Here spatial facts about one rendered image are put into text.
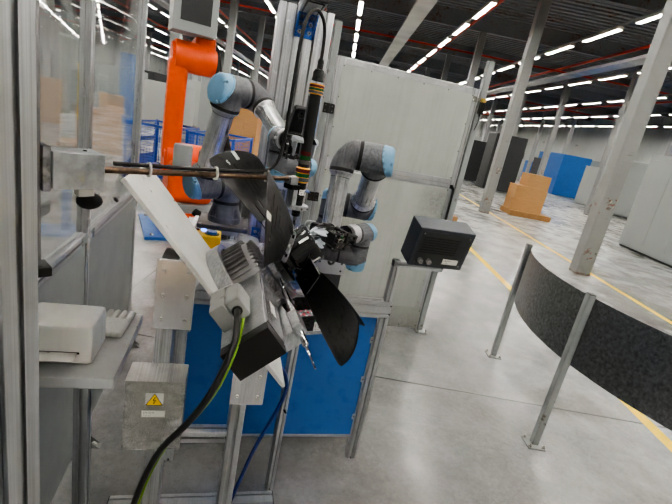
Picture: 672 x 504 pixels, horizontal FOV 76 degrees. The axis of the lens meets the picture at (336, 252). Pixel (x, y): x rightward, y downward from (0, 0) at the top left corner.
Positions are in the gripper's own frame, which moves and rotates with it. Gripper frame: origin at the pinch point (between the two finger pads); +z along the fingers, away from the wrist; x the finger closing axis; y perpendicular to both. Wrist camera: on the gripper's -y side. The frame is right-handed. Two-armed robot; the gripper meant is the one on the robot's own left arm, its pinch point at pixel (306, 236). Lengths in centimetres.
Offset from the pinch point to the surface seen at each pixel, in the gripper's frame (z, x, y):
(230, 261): 34.3, 2.5, 4.7
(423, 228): -52, -6, 15
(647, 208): -1131, 17, 19
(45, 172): 79, -21, 2
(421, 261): -56, 9, 18
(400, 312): -200, 109, -49
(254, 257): 30.4, -0.6, 9.6
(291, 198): 15.1, -15.4, 3.4
